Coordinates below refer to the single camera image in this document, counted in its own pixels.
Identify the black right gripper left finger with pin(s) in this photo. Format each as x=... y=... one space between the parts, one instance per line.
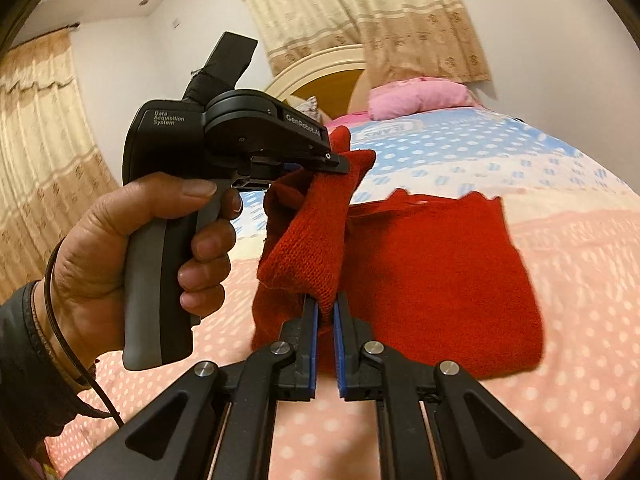
x=298 y=379

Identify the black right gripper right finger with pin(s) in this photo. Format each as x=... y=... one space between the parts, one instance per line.
x=356 y=379

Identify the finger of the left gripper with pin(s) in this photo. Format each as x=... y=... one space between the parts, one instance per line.
x=324 y=163
x=256 y=179

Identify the red knitted sweater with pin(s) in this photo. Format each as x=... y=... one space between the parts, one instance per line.
x=436 y=278

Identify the dark jacket left forearm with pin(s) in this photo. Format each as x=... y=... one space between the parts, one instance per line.
x=38 y=397

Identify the person's left hand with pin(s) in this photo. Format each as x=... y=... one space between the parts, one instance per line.
x=87 y=286

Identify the grey striped pillow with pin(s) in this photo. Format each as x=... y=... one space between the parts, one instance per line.
x=311 y=109

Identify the cream wooden headboard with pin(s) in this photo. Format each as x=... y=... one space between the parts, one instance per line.
x=336 y=77

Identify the pink pillow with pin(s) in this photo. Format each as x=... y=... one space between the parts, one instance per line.
x=417 y=95

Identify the beige patterned window curtain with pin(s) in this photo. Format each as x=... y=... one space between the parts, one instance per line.
x=400 y=38

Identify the beige side curtain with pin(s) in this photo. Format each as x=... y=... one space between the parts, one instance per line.
x=51 y=169

